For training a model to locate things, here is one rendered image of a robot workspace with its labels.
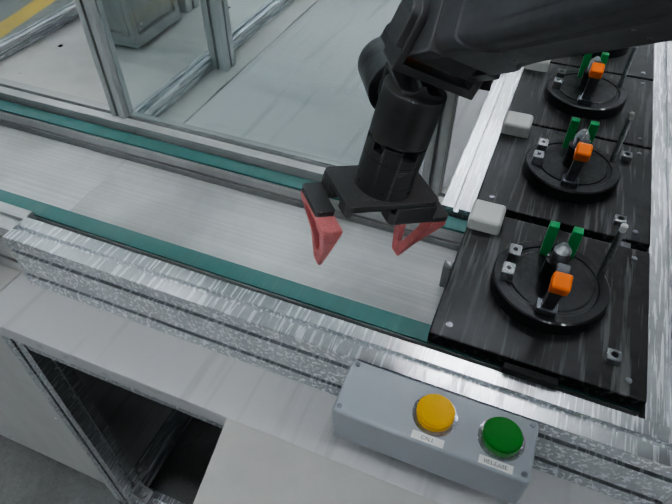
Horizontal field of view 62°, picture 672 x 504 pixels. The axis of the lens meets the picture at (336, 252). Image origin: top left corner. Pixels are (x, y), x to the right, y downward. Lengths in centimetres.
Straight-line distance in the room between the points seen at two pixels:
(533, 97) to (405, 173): 64
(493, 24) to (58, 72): 126
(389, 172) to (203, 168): 51
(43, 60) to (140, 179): 67
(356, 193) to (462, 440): 28
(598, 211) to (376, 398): 45
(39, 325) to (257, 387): 34
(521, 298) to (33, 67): 126
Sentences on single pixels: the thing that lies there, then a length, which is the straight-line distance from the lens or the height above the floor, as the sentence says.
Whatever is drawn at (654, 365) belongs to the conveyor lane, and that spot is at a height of 96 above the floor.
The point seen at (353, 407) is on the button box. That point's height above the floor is 96.
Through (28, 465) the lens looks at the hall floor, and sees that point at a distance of 184.
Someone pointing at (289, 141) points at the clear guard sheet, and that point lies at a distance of 92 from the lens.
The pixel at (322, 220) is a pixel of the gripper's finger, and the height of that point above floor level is 115.
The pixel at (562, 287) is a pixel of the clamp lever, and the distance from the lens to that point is 62.
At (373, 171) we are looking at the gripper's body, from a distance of 52.
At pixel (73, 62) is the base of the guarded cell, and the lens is 157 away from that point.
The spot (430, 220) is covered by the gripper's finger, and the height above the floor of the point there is 112.
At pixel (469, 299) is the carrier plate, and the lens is 71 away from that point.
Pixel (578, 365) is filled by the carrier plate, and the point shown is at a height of 97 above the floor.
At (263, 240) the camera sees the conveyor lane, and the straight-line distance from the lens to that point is 85.
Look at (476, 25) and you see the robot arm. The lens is 41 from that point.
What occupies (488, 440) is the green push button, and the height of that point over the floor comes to 97.
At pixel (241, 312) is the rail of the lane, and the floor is 96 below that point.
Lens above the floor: 150
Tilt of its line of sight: 46 degrees down
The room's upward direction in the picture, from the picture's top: straight up
